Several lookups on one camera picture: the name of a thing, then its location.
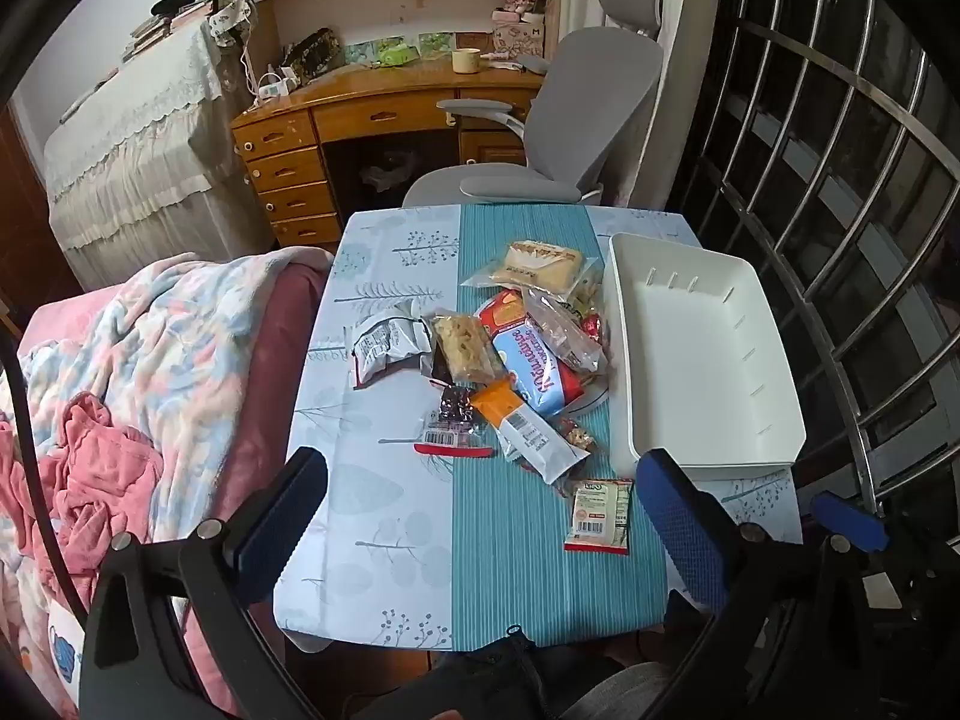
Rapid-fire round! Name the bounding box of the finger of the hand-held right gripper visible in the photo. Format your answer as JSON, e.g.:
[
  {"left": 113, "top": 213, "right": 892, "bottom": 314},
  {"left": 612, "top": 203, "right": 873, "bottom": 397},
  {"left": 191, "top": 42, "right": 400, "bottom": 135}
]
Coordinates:
[{"left": 814, "top": 491, "right": 923, "bottom": 616}]

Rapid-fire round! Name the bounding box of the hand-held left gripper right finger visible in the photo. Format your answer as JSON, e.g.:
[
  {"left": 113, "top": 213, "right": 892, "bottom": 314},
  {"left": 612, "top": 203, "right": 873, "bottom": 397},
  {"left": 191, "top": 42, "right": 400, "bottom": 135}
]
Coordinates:
[{"left": 637, "top": 448, "right": 833, "bottom": 720}]

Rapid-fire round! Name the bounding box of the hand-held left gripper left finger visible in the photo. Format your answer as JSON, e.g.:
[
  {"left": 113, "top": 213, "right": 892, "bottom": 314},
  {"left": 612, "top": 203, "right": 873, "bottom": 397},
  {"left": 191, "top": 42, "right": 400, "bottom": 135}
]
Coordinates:
[{"left": 79, "top": 448, "right": 329, "bottom": 720}]

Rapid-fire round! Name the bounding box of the white plastic bin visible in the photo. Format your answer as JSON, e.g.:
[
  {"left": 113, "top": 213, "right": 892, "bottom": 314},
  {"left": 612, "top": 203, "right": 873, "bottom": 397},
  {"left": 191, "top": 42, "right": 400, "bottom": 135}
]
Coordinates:
[{"left": 604, "top": 232, "right": 807, "bottom": 481}]

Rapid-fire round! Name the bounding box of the orange snack packet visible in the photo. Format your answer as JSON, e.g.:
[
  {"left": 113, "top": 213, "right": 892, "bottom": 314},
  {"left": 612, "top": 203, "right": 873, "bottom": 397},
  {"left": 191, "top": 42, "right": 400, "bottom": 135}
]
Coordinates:
[{"left": 469, "top": 379, "right": 593, "bottom": 485}]

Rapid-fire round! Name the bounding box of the red blue cookie packet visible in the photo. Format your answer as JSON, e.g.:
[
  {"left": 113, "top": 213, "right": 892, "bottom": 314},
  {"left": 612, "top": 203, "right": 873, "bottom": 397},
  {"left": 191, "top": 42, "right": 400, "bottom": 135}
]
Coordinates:
[{"left": 476, "top": 291, "right": 601, "bottom": 421}]

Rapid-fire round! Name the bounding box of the clear pastry packet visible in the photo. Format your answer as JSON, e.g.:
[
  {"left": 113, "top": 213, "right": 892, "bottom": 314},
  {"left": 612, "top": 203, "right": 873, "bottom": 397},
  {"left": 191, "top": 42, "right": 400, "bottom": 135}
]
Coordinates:
[{"left": 525, "top": 292, "right": 608, "bottom": 376}]

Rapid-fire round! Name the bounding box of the cream sandwich packet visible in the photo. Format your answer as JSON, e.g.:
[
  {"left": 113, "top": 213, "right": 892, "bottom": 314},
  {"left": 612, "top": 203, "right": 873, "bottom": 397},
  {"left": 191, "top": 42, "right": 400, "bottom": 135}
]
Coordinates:
[{"left": 459, "top": 240, "right": 601, "bottom": 293}]

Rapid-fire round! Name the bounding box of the small white red-label packet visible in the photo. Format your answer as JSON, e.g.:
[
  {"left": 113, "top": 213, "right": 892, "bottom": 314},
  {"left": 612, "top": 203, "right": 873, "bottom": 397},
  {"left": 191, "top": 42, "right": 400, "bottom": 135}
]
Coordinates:
[{"left": 564, "top": 476, "right": 637, "bottom": 557}]

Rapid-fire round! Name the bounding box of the blue leaf print tablecloth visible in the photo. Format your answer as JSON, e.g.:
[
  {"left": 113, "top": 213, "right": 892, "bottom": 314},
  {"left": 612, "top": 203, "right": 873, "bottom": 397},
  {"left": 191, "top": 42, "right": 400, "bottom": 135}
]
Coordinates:
[{"left": 274, "top": 204, "right": 803, "bottom": 653}]

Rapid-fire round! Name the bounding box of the clear nut snack packet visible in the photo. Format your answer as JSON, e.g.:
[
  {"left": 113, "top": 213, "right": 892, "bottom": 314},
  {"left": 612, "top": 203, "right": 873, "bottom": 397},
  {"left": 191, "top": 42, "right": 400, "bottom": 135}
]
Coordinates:
[{"left": 551, "top": 416, "right": 601, "bottom": 458}]

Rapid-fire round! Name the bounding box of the white red-edged barcode packet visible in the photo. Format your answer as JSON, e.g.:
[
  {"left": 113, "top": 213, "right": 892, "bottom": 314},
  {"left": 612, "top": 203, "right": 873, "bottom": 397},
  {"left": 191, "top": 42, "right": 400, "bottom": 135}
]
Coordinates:
[{"left": 415, "top": 424, "right": 497, "bottom": 460}]

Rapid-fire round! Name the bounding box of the pink cloth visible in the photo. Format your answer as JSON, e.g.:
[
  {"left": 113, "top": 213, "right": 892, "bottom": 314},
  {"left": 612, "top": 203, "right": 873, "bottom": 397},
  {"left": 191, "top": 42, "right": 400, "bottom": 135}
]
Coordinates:
[{"left": 0, "top": 394, "right": 166, "bottom": 616}]

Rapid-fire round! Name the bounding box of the black white foil snack packet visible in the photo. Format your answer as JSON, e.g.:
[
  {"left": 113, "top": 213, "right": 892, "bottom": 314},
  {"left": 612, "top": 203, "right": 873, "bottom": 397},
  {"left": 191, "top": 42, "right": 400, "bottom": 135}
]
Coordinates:
[{"left": 343, "top": 298, "right": 436, "bottom": 389}]

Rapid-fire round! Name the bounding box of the pastel fleece blanket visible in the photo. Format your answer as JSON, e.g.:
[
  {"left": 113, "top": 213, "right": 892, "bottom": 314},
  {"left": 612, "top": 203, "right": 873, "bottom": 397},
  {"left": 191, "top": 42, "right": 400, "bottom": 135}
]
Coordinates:
[{"left": 0, "top": 247, "right": 335, "bottom": 720}]

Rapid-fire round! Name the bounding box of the person's dark jacket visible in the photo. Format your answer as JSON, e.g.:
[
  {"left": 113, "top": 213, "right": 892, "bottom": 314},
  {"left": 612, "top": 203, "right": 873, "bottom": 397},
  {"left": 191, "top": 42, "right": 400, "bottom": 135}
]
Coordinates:
[{"left": 352, "top": 626, "right": 676, "bottom": 720}]

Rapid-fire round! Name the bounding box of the clear wrapped granola bar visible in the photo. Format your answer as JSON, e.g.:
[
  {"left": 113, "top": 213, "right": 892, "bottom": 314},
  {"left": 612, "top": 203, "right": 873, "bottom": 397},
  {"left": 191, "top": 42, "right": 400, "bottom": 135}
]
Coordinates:
[{"left": 427, "top": 311, "right": 511, "bottom": 391}]

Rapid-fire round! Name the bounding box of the yellow snack packet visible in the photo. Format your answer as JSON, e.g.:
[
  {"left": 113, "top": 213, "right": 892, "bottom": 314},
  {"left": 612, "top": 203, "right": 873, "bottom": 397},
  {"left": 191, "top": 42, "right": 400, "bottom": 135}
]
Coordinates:
[{"left": 568, "top": 270, "right": 603, "bottom": 312}]

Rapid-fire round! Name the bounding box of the metal window grille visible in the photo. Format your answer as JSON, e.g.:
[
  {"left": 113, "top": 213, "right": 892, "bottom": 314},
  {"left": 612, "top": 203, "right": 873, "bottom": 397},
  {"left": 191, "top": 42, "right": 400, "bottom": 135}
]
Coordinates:
[{"left": 675, "top": 0, "right": 960, "bottom": 541}]

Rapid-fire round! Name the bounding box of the white lace dust cover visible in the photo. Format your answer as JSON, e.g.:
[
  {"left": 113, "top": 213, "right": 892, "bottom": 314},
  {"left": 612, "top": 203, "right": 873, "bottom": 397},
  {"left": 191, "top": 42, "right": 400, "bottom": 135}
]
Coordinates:
[{"left": 41, "top": 11, "right": 278, "bottom": 293}]

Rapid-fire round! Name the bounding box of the brown wooden wardrobe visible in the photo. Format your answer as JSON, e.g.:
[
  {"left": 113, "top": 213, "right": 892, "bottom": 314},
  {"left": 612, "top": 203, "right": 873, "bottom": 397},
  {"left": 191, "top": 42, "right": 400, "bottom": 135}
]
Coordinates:
[{"left": 0, "top": 109, "right": 83, "bottom": 316}]

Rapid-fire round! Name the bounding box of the wooden desk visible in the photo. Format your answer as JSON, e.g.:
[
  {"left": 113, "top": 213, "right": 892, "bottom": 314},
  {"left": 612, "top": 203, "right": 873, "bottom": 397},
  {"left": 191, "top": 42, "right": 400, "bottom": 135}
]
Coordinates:
[{"left": 230, "top": 52, "right": 560, "bottom": 248}]

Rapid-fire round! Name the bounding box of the grey office chair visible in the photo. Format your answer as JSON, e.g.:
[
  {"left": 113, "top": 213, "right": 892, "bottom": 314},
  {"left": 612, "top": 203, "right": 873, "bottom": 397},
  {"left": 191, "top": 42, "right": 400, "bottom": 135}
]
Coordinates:
[{"left": 403, "top": 0, "right": 665, "bottom": 209}]

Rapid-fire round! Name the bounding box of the dark patterned pouch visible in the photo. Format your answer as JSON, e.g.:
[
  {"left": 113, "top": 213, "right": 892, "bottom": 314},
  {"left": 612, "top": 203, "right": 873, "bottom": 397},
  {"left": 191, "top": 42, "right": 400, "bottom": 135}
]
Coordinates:
[{"left": 281, "top": 28, "right": 346, "bottom": 83}]

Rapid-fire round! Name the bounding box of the patterned cloth bag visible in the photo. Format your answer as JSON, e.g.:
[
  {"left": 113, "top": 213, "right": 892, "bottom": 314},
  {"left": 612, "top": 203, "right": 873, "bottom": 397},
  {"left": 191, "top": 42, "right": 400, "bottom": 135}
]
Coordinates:
[{"left": 206, "top": 0, "right": 260, "bottom": 50}]

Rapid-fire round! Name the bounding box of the stack of books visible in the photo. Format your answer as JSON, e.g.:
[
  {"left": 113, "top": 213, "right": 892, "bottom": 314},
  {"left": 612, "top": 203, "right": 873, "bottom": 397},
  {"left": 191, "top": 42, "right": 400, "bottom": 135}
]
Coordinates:
[{"left": 120, "top": 0, "right": 215, "bottom": 65}]

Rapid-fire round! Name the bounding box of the printed paper box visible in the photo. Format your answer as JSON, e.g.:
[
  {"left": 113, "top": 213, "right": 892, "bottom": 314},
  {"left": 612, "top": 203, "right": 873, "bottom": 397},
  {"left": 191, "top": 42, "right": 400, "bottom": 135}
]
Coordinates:
[{"left": 491, "top": 19, "right": 548, "bottom": 57}]

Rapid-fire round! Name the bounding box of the black cable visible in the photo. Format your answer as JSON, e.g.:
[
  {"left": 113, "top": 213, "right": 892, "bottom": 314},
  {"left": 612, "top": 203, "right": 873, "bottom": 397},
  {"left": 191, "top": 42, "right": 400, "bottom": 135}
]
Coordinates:
[{"left": 0, "top": 330, "right": 95, "bottom": 616}]

